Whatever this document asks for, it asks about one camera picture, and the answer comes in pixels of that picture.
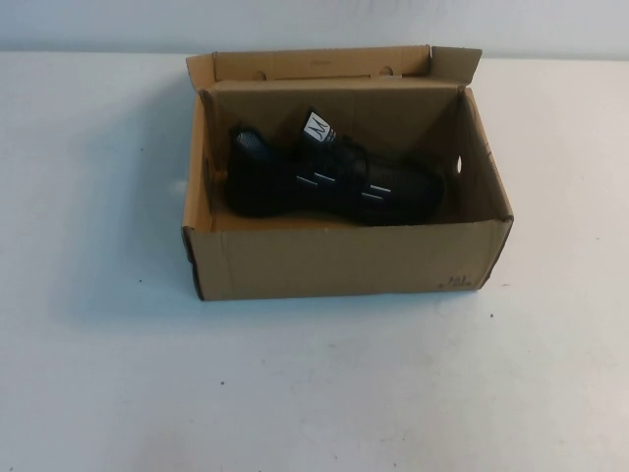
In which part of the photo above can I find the black mesh sneaker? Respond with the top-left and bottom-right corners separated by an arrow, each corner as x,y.
223,105 -> 448,228

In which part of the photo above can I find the brown cardboard shoe box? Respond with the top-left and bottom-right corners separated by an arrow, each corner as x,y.
180,43 -> 516,302

